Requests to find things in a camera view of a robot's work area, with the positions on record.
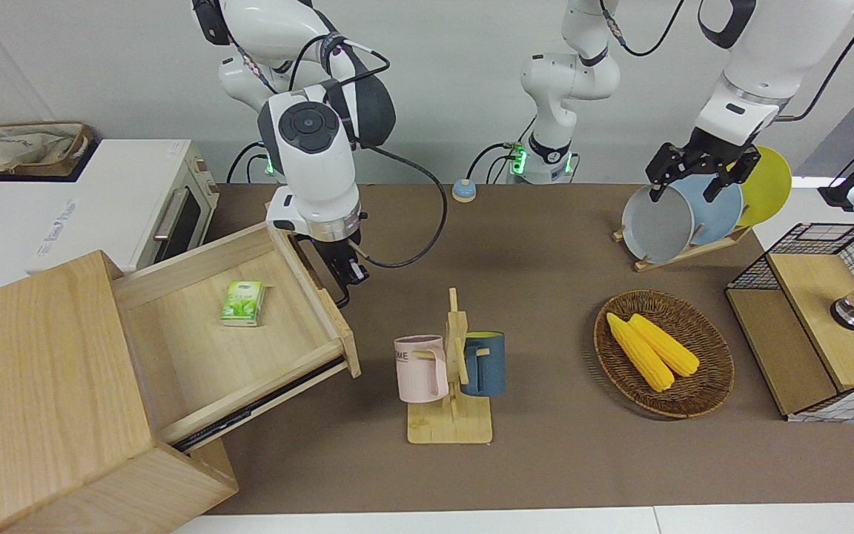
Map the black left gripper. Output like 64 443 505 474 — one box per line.
646 126 762 206

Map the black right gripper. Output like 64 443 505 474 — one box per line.
308 234 370 309

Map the wooden drawer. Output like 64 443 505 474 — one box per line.
112 222 362 447

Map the wooden drawer cabinet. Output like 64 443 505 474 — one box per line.
0 251 239 534

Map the light blue plate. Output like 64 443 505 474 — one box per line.
675 174 745 246

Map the gray plate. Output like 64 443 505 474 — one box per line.
621 185 696 266

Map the wooden plate rack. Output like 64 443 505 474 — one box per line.
612 222 755 274

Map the yellow plate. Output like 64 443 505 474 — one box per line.
735 146 793 228

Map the green tissue pack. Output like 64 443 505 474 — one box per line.
219 280 267 328

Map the pink mug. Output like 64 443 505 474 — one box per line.
394 335 450 404

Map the brown table mat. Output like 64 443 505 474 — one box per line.
175 184 854 517

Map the dark blue mug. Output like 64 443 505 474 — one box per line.
460 332 507 398

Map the yellow corn cob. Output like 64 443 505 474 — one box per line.
606 312 675 392
629 314 701 378

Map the wooden mug tree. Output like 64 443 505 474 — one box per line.
406 288 494 445

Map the round wicker basket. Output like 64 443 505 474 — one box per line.
594 289 736 421

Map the white toaster oven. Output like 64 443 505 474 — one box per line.
0 139 220 305

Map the brown tray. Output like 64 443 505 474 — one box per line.
0 122 96 180

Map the beige cloth bag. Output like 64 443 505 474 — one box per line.
0 126 85 174

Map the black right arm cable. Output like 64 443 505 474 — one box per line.
290 33 449 269

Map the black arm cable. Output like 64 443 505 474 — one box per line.
290 33 449 269
600 0 687 58

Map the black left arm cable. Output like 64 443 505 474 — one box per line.
600 0 687 58

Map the black right base cable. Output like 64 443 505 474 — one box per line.
226 141 274 185

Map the black base cable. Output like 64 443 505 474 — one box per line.
226 141 274 185
468 119 533 185

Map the black left base cable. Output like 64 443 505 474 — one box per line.
468 119 533 185

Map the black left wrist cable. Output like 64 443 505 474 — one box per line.
775 0 854 124

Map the black wire shelf rack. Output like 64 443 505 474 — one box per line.
726 222 854 423

